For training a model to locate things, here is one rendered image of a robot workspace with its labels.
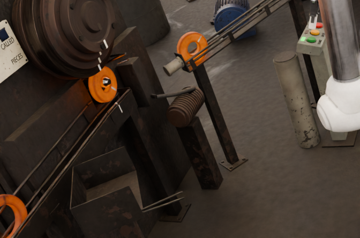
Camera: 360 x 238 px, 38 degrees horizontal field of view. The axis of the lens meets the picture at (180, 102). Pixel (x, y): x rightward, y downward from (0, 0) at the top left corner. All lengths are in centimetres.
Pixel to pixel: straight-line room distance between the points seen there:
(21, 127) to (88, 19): 48
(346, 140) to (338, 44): 106
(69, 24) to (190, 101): 78
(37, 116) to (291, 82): 122
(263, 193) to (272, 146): 38
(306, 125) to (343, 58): 96
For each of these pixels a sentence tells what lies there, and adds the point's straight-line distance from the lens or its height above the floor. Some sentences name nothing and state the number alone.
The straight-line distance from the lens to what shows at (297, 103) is 264.
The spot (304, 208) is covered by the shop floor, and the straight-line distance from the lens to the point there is 244.
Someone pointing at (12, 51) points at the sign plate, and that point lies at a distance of 207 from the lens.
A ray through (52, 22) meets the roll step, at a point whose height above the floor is 118.
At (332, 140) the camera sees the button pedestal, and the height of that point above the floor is 1.
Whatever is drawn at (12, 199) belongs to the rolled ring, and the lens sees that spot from 190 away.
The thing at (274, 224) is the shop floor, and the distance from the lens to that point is 241.
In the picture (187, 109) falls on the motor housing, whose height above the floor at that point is 50.
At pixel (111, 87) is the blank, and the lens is 227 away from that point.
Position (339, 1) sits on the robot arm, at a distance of 173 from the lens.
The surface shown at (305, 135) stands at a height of 8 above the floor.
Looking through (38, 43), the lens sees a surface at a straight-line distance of 201.
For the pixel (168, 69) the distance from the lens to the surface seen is 247.
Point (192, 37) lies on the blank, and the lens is 251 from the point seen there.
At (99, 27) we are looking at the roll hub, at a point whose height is 107.
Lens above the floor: 160
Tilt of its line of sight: 26 degrees down
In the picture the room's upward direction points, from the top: 22 degrees counter-clockwise
